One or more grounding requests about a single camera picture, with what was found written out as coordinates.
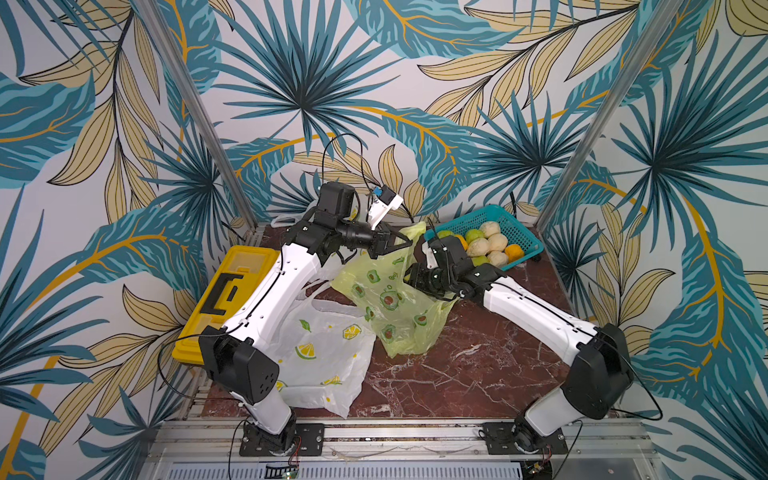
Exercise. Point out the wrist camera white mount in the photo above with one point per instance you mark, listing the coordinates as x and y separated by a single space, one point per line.
382 200
429 253

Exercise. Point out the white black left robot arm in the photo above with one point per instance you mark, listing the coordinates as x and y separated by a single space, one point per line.
235 355

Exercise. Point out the yellow tool box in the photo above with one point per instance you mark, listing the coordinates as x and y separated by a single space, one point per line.
241 272

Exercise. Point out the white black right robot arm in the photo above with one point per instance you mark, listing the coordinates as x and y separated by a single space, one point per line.
597 357

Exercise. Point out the white pear front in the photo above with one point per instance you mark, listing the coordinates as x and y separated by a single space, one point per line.
498 259

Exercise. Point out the aluminium frame post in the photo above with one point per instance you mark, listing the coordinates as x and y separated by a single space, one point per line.
647 41
160 33

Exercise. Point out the orange pear right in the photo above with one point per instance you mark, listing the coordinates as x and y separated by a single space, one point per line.
514 252

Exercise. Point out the white lemon plastic bag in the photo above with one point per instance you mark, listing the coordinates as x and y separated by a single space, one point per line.
323 349

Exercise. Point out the aluminium left frame post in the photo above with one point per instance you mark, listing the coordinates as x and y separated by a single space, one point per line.
160 33

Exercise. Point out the small green pear back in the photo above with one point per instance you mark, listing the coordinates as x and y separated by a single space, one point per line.
473 235

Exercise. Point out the aluminium right frame post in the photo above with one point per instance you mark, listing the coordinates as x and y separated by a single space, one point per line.
647 41

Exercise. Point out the orange pear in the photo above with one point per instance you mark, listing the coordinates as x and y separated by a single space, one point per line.
462 241
514 252

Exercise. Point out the orange pear back left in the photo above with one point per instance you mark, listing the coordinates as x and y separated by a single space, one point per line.
462 241

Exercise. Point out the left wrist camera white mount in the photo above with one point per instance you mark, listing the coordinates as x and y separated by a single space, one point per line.
382 200

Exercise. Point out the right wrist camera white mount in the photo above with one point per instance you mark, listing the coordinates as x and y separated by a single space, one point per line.
429 253

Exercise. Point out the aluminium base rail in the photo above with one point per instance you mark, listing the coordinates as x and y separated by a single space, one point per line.
371 448

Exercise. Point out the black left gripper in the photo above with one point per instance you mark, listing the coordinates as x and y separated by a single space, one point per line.
381 244

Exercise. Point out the teal plastic basket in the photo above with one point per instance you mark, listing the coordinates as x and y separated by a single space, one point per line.
515 231

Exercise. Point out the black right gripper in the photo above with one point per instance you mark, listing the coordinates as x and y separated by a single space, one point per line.
437 276

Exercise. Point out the green avocado plastic bag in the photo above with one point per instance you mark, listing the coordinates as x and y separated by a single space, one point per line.
406 320

